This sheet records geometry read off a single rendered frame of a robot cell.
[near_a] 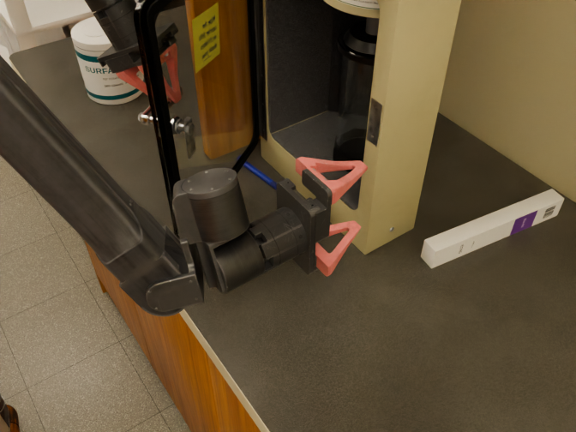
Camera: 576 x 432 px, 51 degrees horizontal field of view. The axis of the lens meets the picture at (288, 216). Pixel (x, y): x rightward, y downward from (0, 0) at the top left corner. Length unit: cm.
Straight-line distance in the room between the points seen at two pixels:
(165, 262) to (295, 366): 33
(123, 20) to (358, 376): 58
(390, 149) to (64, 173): 47
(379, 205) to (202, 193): 42
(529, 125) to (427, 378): 57
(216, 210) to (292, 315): 37
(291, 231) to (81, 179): 22
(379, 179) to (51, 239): 178
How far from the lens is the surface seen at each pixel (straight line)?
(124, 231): 60
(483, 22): 125
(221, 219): 59
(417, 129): 90
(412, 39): 79
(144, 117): 86
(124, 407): 197
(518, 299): 101
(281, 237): 64
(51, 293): 230
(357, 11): 85
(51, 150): 58
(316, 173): 64
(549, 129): 122
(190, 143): 85
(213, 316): 93
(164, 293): 62
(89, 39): 133
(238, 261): 62
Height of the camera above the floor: 168
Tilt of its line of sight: 44 degrees down
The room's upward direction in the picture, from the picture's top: straight up
